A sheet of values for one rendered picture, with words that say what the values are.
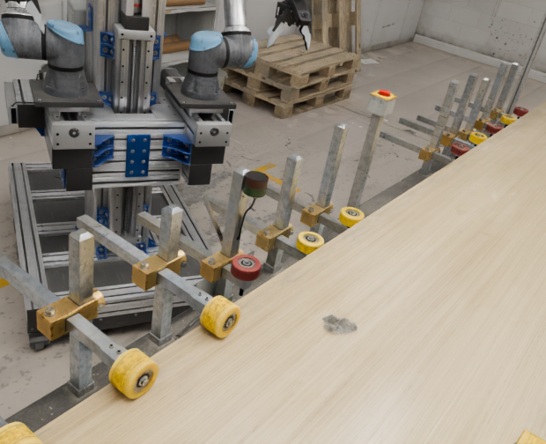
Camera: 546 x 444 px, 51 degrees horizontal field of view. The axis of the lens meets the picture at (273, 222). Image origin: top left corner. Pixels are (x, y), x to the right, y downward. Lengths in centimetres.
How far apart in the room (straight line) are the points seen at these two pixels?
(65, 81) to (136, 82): 32
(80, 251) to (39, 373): 135
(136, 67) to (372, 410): 156
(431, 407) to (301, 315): 36
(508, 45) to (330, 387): 844
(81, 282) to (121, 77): 116
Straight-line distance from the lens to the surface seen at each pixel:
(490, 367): 149
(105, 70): 235
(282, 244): 177
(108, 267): 266
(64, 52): 210
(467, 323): 160
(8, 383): 248
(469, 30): 958
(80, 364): 139
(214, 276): 159
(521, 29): 939
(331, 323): 142
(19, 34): 210
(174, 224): 136
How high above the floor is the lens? 179
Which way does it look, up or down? 30 degrees down
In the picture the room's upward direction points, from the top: 11 degrees clockwise
